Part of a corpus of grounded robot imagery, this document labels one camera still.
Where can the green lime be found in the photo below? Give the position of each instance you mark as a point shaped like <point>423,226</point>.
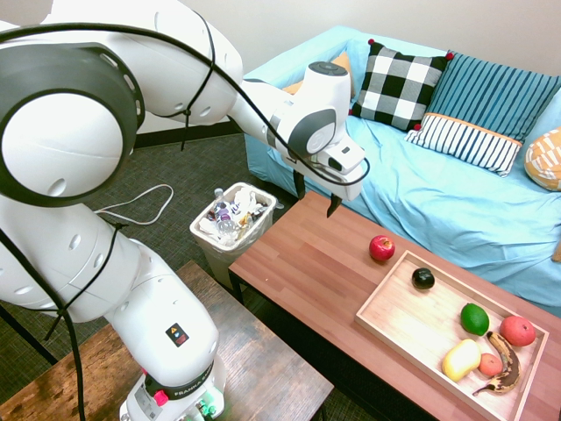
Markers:
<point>474,319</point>

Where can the teal striped pillow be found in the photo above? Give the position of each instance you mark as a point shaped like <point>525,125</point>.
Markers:
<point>491,94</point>

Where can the clear plastic bottle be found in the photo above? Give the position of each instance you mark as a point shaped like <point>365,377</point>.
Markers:
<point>224,217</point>

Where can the small orange fruit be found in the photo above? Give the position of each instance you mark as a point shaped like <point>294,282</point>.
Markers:
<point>489,365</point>

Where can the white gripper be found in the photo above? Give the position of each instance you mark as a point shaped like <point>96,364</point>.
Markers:
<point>350,186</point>

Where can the black white checkered pillow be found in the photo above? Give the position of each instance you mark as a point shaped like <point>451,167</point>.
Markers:
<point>394,85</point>

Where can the couch with light blue cover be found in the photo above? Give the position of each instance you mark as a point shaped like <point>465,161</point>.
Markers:
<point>438,197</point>

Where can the orange white patterned pillow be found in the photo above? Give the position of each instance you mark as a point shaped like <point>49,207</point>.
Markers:
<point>545,160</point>

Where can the plain orange pillow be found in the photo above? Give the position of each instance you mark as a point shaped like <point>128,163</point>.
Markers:
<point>344,61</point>

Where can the light wooden tray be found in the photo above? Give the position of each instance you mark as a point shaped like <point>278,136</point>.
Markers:
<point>407,320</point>

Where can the yellow lemon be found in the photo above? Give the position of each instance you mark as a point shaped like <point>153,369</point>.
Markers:
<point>460,360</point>

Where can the white trash bin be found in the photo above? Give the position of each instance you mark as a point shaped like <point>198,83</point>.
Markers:
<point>228,259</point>

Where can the red-brown wooden coffee table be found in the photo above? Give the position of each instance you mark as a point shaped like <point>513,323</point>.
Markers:
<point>315,263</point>

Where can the white navy striped pillow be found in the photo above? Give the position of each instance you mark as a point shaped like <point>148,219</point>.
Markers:
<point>469,142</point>

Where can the red orange peach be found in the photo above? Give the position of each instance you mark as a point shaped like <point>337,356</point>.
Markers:
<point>518,331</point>

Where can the black plum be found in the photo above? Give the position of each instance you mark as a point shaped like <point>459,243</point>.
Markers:
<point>423,279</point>

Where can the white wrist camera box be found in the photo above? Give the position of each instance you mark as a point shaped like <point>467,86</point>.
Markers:
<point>348,157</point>

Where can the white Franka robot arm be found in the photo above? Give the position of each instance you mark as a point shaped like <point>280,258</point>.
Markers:
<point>61,144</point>

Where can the spotted brown yellow banana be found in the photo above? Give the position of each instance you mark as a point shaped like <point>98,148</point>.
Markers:
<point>510,364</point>

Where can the red apple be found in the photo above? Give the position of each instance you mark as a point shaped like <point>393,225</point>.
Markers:
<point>381,248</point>

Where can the rustic dark wooden table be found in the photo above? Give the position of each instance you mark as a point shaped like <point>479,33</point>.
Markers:
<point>263,373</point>

